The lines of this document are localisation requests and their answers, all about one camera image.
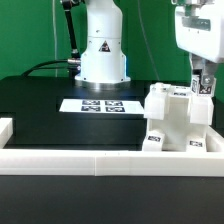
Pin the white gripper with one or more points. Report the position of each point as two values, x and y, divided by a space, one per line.
199 29

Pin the white chair seat part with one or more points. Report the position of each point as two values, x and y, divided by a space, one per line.
176 125

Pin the white short tagged block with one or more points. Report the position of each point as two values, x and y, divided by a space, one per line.
153 141

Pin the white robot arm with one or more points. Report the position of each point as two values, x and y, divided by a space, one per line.
103 62

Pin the white tagged flat board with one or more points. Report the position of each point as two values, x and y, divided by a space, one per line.
101 106

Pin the white fence frame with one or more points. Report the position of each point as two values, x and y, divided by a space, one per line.
110 163

